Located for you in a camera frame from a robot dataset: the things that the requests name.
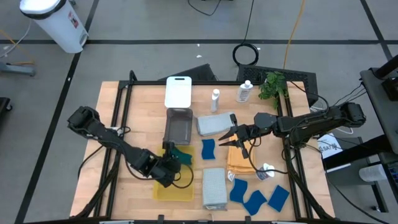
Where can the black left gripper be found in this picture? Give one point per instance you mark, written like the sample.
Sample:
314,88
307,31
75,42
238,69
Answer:
163,172

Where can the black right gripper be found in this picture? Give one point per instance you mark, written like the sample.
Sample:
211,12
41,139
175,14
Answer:
264,124

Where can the dark green cloth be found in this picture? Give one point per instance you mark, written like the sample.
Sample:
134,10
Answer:
185,157

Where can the plain grey cloth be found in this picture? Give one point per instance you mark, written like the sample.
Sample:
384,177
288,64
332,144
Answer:
214,124

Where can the blue wavy sponge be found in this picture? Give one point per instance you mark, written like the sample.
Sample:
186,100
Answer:
238,190
208,149
255,203
278,198

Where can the orange cloth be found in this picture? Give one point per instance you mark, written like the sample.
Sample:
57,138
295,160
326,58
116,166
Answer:
239,165

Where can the white tube with label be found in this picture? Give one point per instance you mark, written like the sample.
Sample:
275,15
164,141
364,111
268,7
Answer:
267,169

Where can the grey waffle towel with tag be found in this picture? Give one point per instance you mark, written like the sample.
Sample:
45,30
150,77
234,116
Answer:
214,188

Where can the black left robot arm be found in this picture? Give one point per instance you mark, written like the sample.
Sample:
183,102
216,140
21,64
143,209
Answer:
124,148

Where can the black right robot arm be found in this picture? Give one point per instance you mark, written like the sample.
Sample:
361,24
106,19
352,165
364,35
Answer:
311,123

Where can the grey plastic bin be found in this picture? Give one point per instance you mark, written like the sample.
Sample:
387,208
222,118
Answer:
178,127

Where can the yellow plastic bin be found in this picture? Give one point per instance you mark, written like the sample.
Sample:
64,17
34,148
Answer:
174,194

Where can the slim white bottle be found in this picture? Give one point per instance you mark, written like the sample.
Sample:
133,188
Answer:
214,101

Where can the flat white labelled bottle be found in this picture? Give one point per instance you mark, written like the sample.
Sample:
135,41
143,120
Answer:
244,92

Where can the white cutting board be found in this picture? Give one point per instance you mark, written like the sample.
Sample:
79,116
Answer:
178,93

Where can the green plant sprig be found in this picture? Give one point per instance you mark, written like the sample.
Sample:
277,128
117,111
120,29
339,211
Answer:
273,85

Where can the black flat panel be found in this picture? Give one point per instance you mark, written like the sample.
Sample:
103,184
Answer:
196,74

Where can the black perforated panel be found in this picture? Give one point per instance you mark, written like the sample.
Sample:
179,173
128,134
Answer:
298,81

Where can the white printed paper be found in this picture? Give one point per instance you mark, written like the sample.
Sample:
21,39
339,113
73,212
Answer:
329,147

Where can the grey cylinder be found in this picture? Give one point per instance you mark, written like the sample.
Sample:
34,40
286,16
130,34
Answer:
373,173

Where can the grey cart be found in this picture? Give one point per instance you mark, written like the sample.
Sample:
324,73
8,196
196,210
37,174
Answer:
382,115

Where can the black equipment box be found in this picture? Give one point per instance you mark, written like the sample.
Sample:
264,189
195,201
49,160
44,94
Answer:
390,87

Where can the white trash can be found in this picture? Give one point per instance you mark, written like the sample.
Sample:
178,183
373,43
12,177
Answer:
56,28

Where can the grey metal floor base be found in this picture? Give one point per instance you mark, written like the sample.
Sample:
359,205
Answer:
17,69

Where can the black table frame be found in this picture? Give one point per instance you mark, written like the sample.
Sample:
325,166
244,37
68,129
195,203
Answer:
149,83

